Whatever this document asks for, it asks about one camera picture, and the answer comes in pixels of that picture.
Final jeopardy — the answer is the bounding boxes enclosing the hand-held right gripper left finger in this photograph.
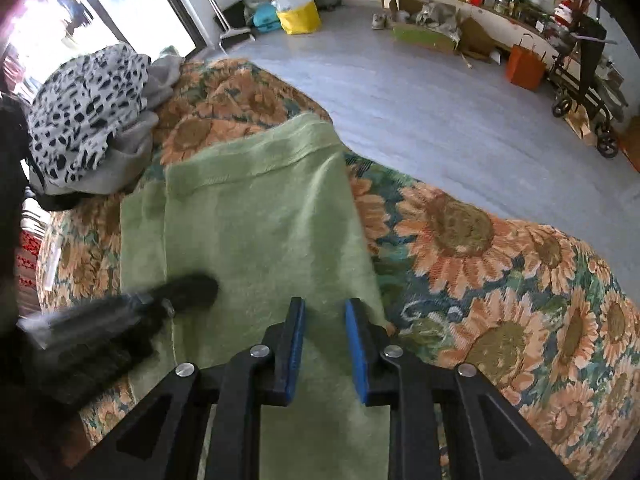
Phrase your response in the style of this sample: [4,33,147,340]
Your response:
[87,296,307,480]

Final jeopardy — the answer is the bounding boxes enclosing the black spotted white garment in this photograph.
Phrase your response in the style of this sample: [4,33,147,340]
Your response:
[27,44,152,184]

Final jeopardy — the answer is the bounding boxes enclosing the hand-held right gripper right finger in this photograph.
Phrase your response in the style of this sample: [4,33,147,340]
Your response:
[345,297,576,480]

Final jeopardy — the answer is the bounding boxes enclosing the red patterned bag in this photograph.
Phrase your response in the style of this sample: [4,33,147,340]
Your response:
[15,225,52,312]

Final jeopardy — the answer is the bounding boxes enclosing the light green fleece garment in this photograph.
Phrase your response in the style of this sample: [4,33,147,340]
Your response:
[120,112,394,480]

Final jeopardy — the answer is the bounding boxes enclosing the brown cardboard sheet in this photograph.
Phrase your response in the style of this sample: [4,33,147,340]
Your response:
[457,17,502,64]

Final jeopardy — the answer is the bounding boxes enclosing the green cardboard box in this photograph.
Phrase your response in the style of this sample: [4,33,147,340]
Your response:
[392,22,459,54]

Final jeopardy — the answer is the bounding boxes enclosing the brown paper bag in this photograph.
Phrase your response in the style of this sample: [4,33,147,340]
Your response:
[565,105,599,146]

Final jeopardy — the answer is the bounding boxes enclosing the crumpled grey plastic sheet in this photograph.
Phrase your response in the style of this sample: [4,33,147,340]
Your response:
[415,2,464,36]

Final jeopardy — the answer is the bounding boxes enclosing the black rollator walker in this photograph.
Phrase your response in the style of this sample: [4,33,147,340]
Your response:
[547,7,632,159]

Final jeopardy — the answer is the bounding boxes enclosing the glass sliding door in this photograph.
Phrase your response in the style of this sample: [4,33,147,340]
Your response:
[0,0,207,102]

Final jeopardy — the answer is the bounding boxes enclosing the white broom with dustpan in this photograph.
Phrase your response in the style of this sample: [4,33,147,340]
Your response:
[192,0,256,53]

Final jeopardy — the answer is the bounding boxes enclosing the yellow bag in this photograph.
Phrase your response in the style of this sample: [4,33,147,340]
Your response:
[272,0,322,36]

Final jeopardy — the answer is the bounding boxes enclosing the group of bottles and jars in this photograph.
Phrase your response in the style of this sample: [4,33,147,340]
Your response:
[485,0,547,29]

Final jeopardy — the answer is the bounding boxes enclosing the white low bench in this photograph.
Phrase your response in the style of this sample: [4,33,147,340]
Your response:
[372,0,567,62]

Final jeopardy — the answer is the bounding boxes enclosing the sunflower print blanket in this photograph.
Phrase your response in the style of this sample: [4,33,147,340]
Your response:
[37,57,640,480]

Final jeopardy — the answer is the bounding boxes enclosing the grey garment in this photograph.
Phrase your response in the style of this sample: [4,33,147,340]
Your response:
[30,55,186,196]

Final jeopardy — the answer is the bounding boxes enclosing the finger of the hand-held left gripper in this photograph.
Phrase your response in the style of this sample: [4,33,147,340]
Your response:
[149,272,220,318]

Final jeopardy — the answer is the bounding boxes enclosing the orange paper bag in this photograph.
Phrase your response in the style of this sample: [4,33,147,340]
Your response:
[506,34,549,92]

